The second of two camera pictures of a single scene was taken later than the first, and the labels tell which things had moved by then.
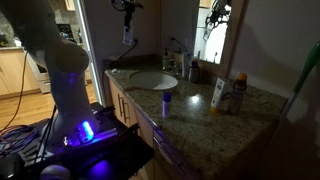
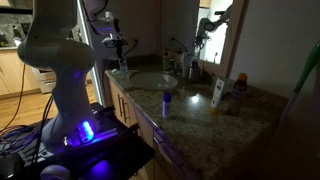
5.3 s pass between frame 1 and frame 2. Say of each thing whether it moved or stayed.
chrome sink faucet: stayed
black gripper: moved
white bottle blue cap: stayed
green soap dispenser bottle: stayed
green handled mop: stayed
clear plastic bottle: moved
